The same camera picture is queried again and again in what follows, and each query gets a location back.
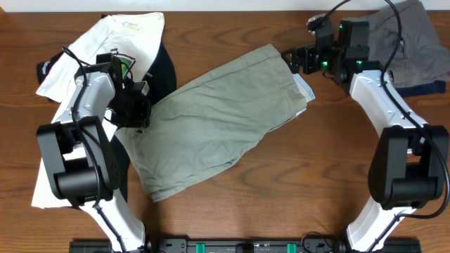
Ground olive green shorts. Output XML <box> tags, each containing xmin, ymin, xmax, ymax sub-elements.
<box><xmin>115</xmin><ymin>44</ymin><xmax>308</xmax><ymax>202</ymax></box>

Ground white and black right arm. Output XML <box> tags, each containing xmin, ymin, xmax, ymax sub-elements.
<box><xmin>281</xmin><ymin>43</ymin><xmax>449</xmax><ymax>252</ymax></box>

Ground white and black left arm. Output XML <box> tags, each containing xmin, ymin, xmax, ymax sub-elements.
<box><xmin>32</xmin><ymin>70</ymin><xmax>147</xmax><ymax>252</ymax></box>

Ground black garment under t-shirt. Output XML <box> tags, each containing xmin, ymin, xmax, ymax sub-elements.
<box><xmin>37</xmin><ymin>42</ymin><xmax>176</xmax><ymax>201</ymax></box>

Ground white graphic t-shirt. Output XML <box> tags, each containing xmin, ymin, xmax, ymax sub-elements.
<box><xmin>30</xmin><ymin>12</ymin><xmax>165</xmax><ymax>210</ymax></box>

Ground grey shorts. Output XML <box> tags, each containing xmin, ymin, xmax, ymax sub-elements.
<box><xmin>367</xmin><ymin>0</ymin><xmax>449</xmax><ymax>89</ymax></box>

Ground navy blue garment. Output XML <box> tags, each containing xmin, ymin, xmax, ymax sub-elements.
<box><xmin>396</xmin><ymin>80</ymin><xmax>446</xmax><ymax>98</ymax></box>

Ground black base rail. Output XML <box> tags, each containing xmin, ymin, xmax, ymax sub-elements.
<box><xmin>68</xmin><ymin>233</ymin><xmax>422</xmax><ymax>253</ymax></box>

